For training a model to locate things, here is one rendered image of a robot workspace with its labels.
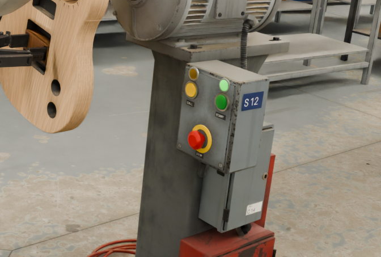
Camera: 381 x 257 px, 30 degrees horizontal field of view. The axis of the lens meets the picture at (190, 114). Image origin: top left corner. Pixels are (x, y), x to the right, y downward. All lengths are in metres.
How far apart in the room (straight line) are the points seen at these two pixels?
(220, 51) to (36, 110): 0.45
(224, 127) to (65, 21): 0.41
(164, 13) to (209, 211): 0.54
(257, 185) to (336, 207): 1.93
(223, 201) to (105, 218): 1.57
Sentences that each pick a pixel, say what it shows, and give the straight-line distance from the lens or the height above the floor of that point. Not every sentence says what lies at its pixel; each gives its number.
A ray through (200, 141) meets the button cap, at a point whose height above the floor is 0.98.
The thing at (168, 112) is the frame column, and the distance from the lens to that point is 1.82.
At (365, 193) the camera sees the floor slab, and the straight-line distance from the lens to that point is 3.99.
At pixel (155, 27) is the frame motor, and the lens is 1.60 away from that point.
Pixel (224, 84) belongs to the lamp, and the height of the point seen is 1.11.
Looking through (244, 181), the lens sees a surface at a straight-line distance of 1.78.
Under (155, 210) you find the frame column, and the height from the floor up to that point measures 0.64.
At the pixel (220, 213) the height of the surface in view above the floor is 0.71.
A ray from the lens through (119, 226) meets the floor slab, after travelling 3.24.
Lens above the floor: 1.48
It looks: 18 degrees down
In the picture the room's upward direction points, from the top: 7 degrees clockwise
